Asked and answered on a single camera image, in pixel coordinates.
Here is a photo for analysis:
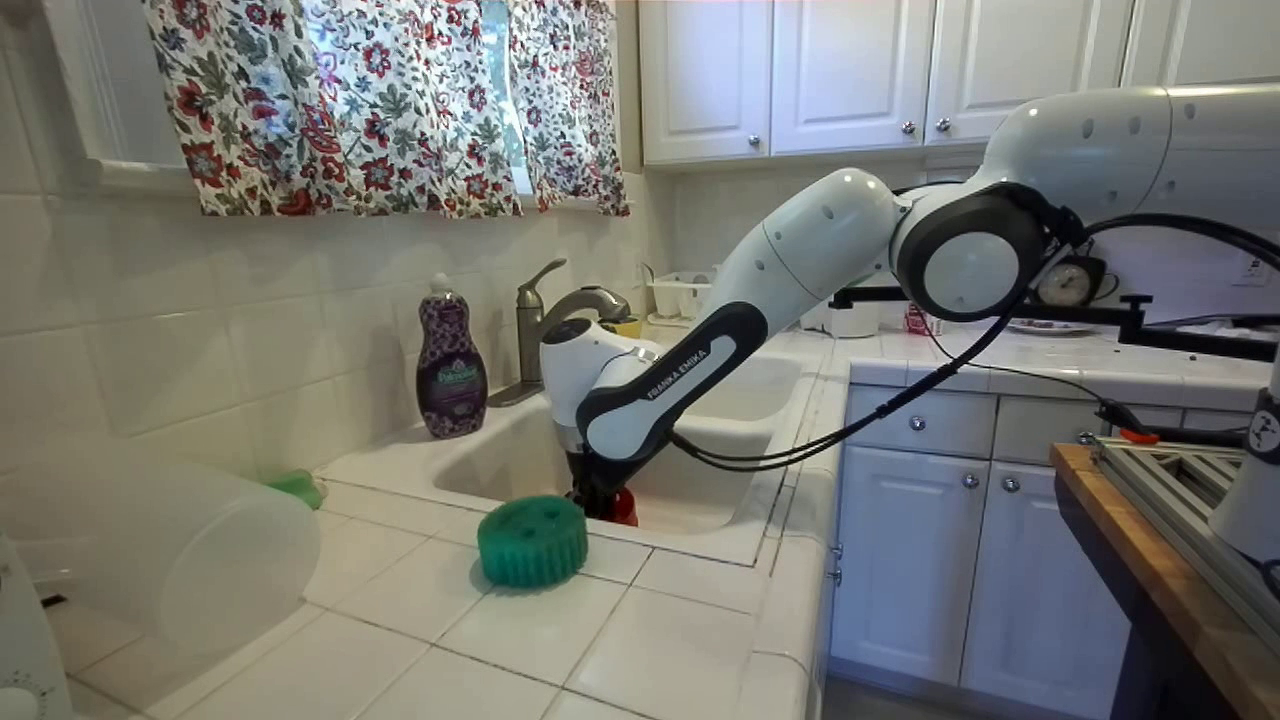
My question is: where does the brushed metal faucet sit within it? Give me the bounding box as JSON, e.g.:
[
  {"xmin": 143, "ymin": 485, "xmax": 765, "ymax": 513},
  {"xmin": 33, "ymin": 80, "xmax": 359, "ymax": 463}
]
[{"xmin": 513, "ymin": 255, "xmax": 637, "ymax": 398}]

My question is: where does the green round ribbed lid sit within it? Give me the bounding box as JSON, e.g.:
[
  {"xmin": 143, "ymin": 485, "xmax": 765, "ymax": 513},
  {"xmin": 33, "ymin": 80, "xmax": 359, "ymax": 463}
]
[{"xmin": 471, "ymin": 492, "xmax": 591, "ymax": 593}]

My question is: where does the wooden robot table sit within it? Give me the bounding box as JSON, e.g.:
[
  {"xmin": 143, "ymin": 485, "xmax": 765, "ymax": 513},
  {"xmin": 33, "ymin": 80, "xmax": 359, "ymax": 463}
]
[{"xmin": 1050, "ymin": 441, "xmax": 1280, "ymax": 720}]

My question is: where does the clear plastic jar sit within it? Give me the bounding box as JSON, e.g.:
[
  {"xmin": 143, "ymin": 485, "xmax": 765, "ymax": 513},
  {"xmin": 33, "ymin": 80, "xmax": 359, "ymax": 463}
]
[{"xmin": 0, "ymin": 437, "xmax": 323, "ymax": 685}]

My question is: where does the purple dish soap bottle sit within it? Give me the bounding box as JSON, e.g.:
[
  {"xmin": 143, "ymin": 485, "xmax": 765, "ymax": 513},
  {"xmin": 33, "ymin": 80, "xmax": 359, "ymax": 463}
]
[{"xmin": 412, "ymin": 273, "xmax": 493, "ymax": 444}]

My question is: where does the thin black cable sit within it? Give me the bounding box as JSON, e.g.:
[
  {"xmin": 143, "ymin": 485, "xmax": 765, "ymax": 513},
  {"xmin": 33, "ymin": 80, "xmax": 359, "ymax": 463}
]
[{"xmin": 924, "ymin": 333, "xmax": 1122, "ymax": 419}]

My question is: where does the white wall cabinet row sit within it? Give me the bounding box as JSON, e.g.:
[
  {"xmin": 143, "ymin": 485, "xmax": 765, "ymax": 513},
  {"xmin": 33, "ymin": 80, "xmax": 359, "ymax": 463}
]
[{"xmin": 637, "ymin": 0, "xmax": 1280, "ymax": 172}]

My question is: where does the metal base frame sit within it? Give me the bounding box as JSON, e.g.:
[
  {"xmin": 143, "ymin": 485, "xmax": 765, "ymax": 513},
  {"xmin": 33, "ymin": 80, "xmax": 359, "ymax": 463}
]
[{"xmin": 1083, "ymin": 431, "xmax": 1280, "ymax": 656}]

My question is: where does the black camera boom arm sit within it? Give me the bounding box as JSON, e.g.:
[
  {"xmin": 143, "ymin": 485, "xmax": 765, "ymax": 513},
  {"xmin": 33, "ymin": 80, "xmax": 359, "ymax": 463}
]
[{"xmin": 832, "ymin": 282, "xmax": 1280, "ymax": 365}]

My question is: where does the floral print curtain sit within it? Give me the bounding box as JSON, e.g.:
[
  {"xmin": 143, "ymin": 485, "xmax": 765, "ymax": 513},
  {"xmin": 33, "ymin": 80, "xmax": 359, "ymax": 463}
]
[{"xmin": 136, "ymin": 0, "xmax": 630, "ymax": 220}]

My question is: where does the white dish tray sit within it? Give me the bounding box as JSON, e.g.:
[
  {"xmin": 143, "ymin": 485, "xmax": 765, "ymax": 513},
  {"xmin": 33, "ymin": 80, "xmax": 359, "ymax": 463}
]
[{"xmin": 638, "ymin": 273, "xmax": 715, "ymax": 323}]

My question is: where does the green cloth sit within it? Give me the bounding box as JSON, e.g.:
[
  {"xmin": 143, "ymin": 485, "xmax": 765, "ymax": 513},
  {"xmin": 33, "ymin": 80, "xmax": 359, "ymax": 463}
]
[{"xmin": 256, "ymin": 463, "xmax": 326, "ymax": 515}]

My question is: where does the white wall cabinet beside curtain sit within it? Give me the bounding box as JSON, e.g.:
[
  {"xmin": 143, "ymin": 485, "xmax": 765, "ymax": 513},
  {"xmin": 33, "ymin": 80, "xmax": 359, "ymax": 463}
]
[{"xmin": 35, "ymin": 0, "xmax": 196, "ymax": 193}]

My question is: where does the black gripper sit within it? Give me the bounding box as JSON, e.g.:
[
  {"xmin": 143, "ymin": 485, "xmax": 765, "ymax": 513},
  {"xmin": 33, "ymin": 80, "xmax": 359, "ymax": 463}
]
[{"xmin": 564, "ymin": 451, "xmax": 630, "ymax": 525}]

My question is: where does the white kitchen sink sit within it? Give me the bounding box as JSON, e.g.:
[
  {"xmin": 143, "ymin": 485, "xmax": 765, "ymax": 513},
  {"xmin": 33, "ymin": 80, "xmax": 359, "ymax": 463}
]
[{"xmin": 316, "ymin": 337, "xmax": 816, "ymax": 571}]

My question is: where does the white base cabinet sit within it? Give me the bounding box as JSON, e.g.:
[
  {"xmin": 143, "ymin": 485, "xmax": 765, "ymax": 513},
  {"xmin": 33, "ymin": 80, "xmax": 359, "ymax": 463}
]
[{"xmin": 825, "ymin": 377, "xmax": 1272, "ymax": 720}]

